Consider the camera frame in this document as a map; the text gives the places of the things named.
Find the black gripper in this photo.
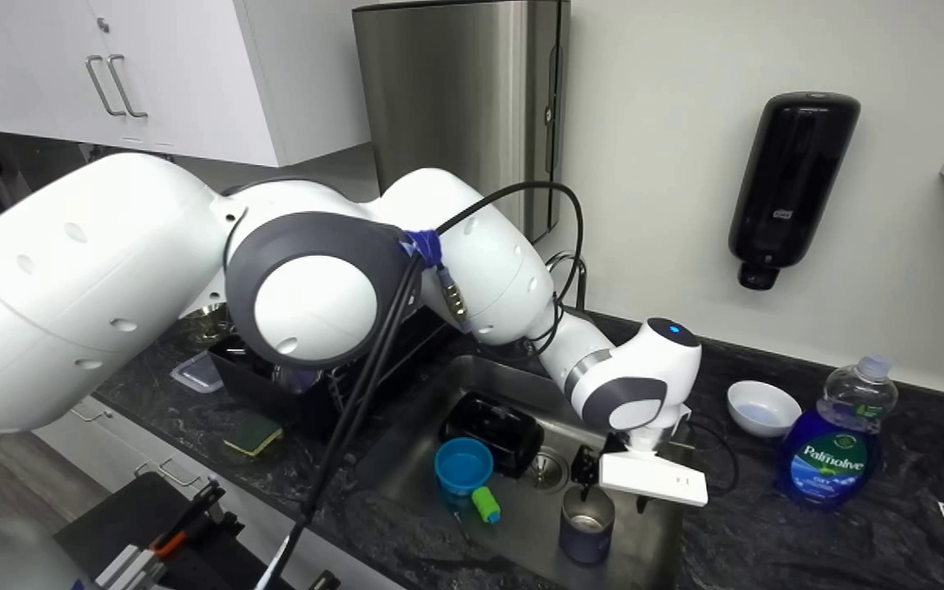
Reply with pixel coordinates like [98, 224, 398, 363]
[571, 430, 648, 489]

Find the navy blue steel mug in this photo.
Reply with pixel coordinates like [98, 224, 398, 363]
[557, 482, 617, 569]

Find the metal sink drain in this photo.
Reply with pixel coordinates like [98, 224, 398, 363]
[524, 447, 571, 491]

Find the stainless steel sink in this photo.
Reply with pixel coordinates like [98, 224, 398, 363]
[353, 352, 696, 590]

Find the blue dish soap bottle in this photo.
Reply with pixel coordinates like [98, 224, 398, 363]
[783, 353, 902, 513]

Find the black plastic container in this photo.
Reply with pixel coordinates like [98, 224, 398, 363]
[437, 390, 547, 480]

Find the small white bowl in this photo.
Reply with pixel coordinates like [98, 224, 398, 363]
[726, 378, 807, 444]

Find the clear plastic cup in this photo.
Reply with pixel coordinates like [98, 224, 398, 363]
[271, 363, 327, 398]

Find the green yellow sponge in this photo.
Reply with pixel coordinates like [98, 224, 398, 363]
[220, 413, 289, 459]

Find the black utensil caddy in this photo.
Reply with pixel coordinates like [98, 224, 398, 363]
[206, 348, 350, 437]

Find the black red marker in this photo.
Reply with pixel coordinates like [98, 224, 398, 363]
[149, 475, 231, 566]

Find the clear plastic container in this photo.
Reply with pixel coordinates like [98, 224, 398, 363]
[168, 348, 228, 398]

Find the steel paper towel dispenser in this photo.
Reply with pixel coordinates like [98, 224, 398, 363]
[350, 0, 575, 244]

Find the white marker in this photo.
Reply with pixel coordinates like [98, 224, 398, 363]
[92, 538, 153, 590]

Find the white upper cabinet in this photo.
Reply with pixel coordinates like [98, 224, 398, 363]
[0, 0, 381, 170]

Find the blue cup green handle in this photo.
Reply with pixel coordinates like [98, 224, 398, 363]
[429, 437, 506, 529]

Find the black wall soap dispenser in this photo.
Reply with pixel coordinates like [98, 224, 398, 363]
[726, 93, 866, 291]

